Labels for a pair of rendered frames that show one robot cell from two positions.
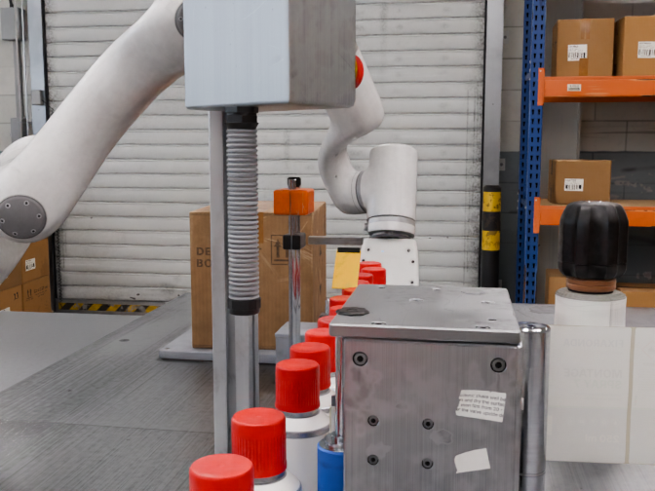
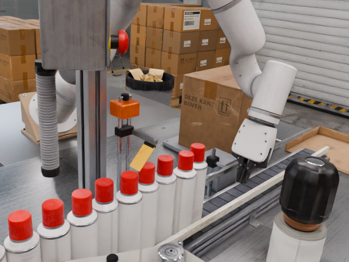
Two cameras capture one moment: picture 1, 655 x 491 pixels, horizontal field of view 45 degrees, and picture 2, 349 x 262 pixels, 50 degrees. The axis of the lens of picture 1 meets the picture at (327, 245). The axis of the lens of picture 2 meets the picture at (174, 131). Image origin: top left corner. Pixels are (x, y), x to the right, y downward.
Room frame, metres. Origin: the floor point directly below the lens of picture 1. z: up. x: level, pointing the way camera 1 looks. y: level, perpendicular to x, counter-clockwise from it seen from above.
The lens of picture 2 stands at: (0.40, -0.43, 1.42)
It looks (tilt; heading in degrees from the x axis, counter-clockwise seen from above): 22 degrees down; 33
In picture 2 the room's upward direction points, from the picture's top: 4 degrees clockwise
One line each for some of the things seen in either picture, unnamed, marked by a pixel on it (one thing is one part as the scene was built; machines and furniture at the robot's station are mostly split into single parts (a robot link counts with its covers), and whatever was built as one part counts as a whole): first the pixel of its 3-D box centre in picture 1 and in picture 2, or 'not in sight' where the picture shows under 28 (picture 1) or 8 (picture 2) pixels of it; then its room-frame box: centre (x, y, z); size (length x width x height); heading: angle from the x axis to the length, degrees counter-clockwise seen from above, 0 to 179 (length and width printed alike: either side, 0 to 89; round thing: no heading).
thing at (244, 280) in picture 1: (243, 211); (48, 120); (0.80, 0.09, 1.18); 0.04 x 0.04 x 0.21
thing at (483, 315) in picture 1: (427, 308); not in sight; (0.51, -0.07, 1.14); 0.14 x 0.11 x 0.01; 170
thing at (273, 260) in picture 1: (263, 269); (229, 110); (1.65, 0.13, 0.99); 0.30 x 0.24 x 0.27; 175
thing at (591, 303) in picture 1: (589, 320); (296, 240); (0.97, -0.33, 1.03); 0.09 x 0.09 x 0.30
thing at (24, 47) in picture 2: not in sight; (23, 62); (3.00, 3.38, 0.45); 1.20 x 0.84 x 0.89; 83
